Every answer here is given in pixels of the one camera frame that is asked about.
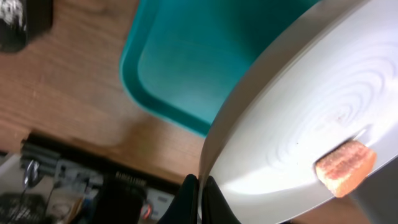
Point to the orange food piece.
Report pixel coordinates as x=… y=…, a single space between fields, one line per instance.
x=342 y=170

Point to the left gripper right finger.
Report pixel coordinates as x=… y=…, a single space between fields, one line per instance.
x=215 y=209

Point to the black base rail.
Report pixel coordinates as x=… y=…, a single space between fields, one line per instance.
x=49 y=153

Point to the black tray bin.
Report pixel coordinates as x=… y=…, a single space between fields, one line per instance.
x=38 y=20

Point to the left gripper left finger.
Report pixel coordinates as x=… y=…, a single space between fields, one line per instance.
x=184 y=206

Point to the teal plastic tray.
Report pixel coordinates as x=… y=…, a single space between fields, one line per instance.
x=182 y=58

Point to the grey round plate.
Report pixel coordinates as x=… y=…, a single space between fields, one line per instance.
x=330 y=77

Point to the white rice pile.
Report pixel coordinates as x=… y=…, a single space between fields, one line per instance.
x=13 y=14

